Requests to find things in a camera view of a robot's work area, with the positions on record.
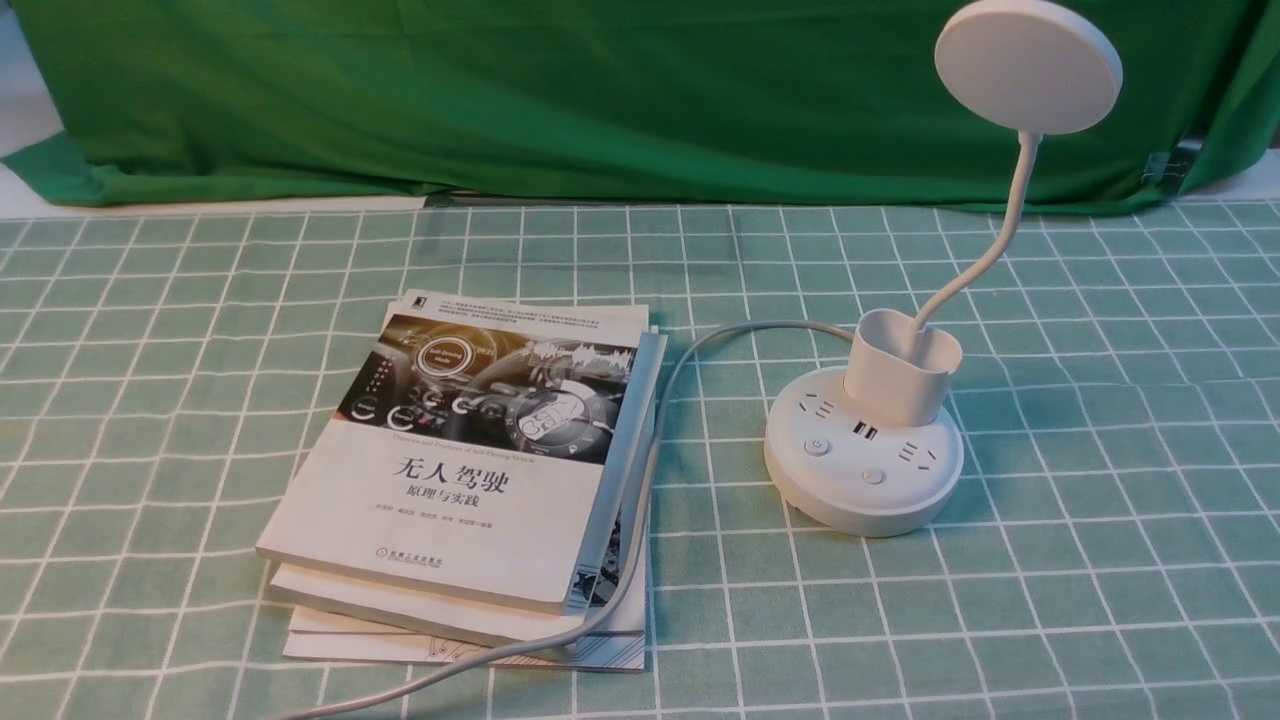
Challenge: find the metal binder clip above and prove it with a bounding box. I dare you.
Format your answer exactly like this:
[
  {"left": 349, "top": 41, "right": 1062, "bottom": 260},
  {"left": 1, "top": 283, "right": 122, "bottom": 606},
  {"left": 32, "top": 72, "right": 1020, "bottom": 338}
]
[{"left": 1140, "top": 137, "right": 1203, "bottom": 197}]

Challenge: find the white desk lamp with sockets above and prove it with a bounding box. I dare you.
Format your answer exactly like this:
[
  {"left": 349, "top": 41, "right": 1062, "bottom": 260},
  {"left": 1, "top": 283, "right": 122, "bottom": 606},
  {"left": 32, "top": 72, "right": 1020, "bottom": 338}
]
[{"left": 763, "top": 1, "right": 1123, "bottom": 538}]

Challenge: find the white book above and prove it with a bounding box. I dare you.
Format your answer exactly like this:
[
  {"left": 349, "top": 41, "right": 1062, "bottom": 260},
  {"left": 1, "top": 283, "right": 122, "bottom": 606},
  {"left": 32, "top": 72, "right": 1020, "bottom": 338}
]
[
  {"left": 270, "top": 498, "right": 648, "bottom": 673},
  {"left": 268, "top": 325, "right": 668, "bottom": 650}
]

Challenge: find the grey lamp power cable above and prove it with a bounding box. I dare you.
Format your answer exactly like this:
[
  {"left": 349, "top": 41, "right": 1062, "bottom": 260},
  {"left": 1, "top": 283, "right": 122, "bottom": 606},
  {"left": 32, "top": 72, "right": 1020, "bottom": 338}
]
[{"left": 262, "top": 320, "right": 854, "bottom": 720}]

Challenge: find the top book autonomous driving cover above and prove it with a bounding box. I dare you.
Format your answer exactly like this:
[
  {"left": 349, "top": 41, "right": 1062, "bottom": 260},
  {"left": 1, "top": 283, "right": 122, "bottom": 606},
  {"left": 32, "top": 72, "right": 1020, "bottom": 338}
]
[{"left": 256, "top": 290, "right": 652, "bottom": 616}]

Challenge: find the green backdrop cloth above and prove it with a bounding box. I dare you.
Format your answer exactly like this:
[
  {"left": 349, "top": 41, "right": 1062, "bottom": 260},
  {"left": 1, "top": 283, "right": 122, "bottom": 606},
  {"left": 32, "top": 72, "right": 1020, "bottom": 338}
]
[{"left": 0, "top": 0, "right": 1280, "bottom": 217}]

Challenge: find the green checkered tablecloth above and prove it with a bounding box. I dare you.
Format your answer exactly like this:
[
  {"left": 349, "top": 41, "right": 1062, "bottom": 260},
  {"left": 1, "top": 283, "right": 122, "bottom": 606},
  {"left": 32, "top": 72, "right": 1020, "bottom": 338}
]
[{"left": 1, "top": 200, "right": 1279, "bottom": 719}]

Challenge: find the bottom white book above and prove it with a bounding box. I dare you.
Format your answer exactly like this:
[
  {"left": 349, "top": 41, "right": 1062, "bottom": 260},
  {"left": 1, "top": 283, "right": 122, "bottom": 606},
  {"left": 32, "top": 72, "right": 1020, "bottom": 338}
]
[{"left": 270, "top": 498, "right": 648, "bottom": 673}]

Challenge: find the middle white book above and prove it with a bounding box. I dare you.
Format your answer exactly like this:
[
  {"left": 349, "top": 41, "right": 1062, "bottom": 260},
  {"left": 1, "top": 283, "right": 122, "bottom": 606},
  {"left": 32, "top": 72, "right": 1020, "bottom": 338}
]
[{"left": 268, "top": 325, "right": 668, "bottom": 650}]

